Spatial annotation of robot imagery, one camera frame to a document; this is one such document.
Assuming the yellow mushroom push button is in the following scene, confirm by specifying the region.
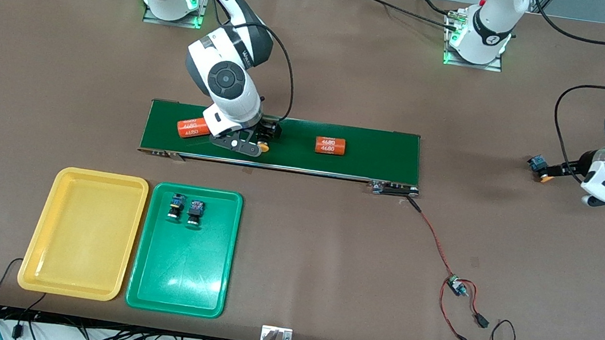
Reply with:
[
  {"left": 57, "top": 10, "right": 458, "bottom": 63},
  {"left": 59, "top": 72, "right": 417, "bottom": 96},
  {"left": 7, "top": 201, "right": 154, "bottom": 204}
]
[
  {"left": 525, "top": 154, "right": 557, "bottom": 185},
  {"left": 256, "top": 131, "right": 274, "bottom": 154}
]

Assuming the orange cylindrical battery cell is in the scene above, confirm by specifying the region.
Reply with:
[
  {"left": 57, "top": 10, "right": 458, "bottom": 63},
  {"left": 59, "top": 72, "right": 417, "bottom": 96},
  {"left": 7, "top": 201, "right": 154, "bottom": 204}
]
[
  {"left": 314, "top": 135, "right": 348, "bottom": 157},
  {"left": 175, "top": 114, "right": 212, "bottom": 143}
]

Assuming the green mushroom push button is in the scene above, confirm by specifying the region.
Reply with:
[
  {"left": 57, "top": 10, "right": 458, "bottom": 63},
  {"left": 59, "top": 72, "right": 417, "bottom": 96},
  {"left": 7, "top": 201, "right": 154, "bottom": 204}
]
[
  {"left": 184, "top": 198, "right": 207, "bottom": 231},
  {"left": 166, "top": 192, "right": 188, "bottom": 223}
]

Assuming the green conveyor belt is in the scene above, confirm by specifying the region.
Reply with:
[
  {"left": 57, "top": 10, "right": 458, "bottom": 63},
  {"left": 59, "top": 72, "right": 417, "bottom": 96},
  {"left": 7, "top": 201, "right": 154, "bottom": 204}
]
[{"left": 136, "top": 97, "right": 428, "bottom": 200}]

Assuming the small speed controller board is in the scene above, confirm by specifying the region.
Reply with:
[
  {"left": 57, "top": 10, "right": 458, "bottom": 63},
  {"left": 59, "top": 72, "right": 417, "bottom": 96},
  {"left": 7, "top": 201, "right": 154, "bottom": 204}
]
[{"left": 445, "top": 274, "right": 472, "bottom": 299}]

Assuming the green plastic tray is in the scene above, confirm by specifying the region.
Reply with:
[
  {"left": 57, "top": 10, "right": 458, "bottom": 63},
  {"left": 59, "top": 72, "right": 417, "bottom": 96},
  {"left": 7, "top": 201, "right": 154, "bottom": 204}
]
[{"left": 124, "top": 179, "right": 245, "bottom": 321}]

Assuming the small metal mounting plate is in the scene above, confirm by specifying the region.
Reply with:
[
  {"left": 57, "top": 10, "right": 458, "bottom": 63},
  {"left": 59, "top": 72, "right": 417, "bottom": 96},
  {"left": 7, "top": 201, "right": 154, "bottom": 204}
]
[{"left": 260, "top": 325, "right": 294, "bottom": 340}]

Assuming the yellow plastic tray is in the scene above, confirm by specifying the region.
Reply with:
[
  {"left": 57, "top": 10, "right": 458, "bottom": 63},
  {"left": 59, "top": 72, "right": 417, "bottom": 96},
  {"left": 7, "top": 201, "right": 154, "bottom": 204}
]
[{"left": 15, "top": 162, "right": 151, "bottom": 306}]

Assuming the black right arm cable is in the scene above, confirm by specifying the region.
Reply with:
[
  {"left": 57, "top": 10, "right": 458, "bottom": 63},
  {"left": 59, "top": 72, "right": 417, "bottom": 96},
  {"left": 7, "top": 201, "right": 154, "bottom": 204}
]
[{"left": 211, "top": 19, "right": 302, "bottom": 123}]

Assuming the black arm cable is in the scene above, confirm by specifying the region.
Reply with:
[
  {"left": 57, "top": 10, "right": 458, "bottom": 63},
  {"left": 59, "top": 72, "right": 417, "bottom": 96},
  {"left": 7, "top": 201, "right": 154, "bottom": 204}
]
[
  {"left": 211, "top": 19, "right": 302, "bottom": 123},
  {"left": 511, "top": 0, "right": 605, "bottom": 179}
]

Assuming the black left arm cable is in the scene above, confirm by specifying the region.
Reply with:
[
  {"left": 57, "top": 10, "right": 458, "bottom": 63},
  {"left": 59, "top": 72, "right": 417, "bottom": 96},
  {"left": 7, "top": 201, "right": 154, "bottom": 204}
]
[{"left": 511, "top": 0, "right": 605, "bottom": 179}]

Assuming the red black conveyor wire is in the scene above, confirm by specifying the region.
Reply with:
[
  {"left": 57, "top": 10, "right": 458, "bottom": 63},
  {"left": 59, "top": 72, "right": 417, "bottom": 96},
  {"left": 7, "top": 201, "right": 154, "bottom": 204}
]
[{"left": 395, "top": 196, "right": 466, "bottom": 282}]

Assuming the red wire with black plug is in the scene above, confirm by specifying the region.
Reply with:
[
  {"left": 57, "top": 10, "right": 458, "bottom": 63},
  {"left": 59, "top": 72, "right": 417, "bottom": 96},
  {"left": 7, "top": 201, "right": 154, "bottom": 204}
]
[{"left": 435, "top": 276, "right": 496, "bottom": 340}]

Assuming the black base cable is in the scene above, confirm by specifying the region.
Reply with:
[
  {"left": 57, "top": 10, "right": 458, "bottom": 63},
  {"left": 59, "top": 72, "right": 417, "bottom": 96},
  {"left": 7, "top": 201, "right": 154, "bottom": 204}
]
[{"left": 352, "top": 0, "right": 464, "bottom": 34}]

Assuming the black cable with plug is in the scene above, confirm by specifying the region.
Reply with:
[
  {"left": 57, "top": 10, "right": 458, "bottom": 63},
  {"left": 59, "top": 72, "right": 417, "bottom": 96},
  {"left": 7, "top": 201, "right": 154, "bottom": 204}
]
[{"left": 10, "top": 289, "right": 47, "bottom": 340}]

